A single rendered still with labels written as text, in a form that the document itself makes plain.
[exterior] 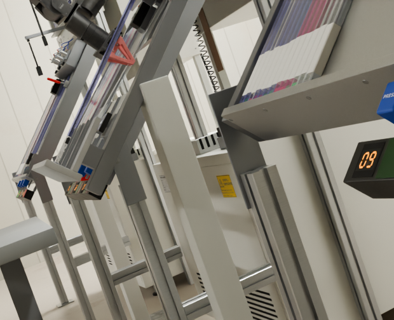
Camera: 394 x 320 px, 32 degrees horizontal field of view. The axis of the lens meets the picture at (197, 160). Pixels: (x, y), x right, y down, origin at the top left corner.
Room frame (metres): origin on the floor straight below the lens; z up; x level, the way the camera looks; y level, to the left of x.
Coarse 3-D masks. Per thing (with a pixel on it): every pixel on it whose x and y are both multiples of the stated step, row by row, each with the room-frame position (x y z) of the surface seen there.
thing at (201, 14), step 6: (204, 18) 2.40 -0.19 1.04; (204, 24) 2.41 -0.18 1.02; (204, 30) 2.43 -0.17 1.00; (210, 36) 2.40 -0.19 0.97; (210, 42) 2.41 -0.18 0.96; (210, 48) 2.43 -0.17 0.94; (216, 48) 2.39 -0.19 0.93; (216, 54) 2.40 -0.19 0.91; (216, 60) 2.42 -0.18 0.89; (216, 66) 2.43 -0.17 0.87; (222, 66) 2.39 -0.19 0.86
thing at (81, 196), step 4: (112, 172) 1.64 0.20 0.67; (112, 176) 1.64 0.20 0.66; (108, 180) 1.63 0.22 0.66; (76, 184) 1.85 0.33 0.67; (84, 184) 1.75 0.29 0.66; (108, 184) 1.64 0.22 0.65; (104, 188) 1.65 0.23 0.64; (80, 192) 1.74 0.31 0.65; (88, 192) 1.64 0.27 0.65; (68, 196) 1.95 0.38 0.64; (72, 196) 1.88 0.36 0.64; (76, 196) 1.83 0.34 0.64; (80, 196) 1.79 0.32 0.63; (84, 196) 1.74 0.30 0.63; (88, 196) 1.69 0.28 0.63; (92, 196) 1.65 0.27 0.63; (96, 196) 1.64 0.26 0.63; (100, 196) 1.64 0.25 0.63
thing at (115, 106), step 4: (120, 96) 1.85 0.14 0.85; (124, 96) 1.81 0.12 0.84; (116, 100) 1.87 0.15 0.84; (120, 100) 1.83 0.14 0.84; (112, 104) 1.92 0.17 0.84; (116, 104) 1.85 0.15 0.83; (120, 104) 1.80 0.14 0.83; (100, 108) 2.09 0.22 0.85; (108, 108) 1.95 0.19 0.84; (112, 108) 1.87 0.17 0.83; (116, 108) 1.82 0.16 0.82; (120, 108) 1.76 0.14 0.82; (112, 112) 1.84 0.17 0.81; (116, 112) 1.79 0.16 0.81; (96, 116) 2.09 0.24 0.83; (96, 136) 1.90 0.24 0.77; (92, 140) 1.92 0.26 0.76; (96, 140) 1.82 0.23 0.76; (100, 140) 1.79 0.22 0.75; (92, 144) 1.84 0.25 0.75; (96, 144) 1.82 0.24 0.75; (100, 144) 1.73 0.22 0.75; (100, 148) 1.71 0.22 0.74
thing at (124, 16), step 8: (128, 8) 1.48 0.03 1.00; (120, 24) 1.47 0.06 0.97; (120, 32) 1.47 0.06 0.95; (112, 40) 1.47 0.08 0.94; (112, 48) 1.47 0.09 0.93; (104, 56) 1.46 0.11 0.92; (104, 64) 1.46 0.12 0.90; (96, 72) 1.45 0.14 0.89; (96, 80) 1.45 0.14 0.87; (88, 88) 1.45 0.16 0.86; (88, 96) 1.44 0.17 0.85; (80, 112) 1.44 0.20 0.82; (72, 128) 1.43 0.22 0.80
